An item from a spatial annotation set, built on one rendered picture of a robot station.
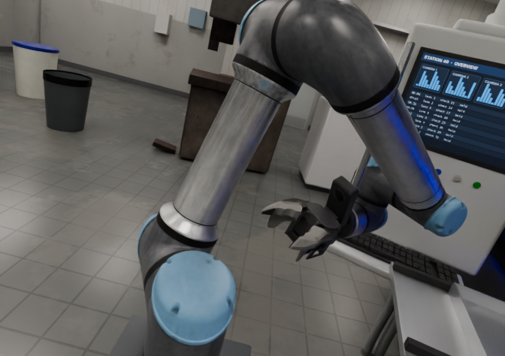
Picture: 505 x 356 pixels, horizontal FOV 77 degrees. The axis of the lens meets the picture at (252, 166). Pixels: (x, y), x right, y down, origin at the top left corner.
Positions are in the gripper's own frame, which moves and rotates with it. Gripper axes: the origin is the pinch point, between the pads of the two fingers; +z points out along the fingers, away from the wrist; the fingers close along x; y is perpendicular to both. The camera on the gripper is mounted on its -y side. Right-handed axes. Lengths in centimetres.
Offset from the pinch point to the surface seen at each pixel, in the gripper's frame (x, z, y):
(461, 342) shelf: -29.3, -37.6, 11.5
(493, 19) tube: 22, -81, -53
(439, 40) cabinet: 28, -72, -42
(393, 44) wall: 370, -638, -70
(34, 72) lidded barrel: 473, -34, 176
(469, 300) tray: -25, -56, 11
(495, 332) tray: -33, -50, 10
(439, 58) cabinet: 25, -72, -37
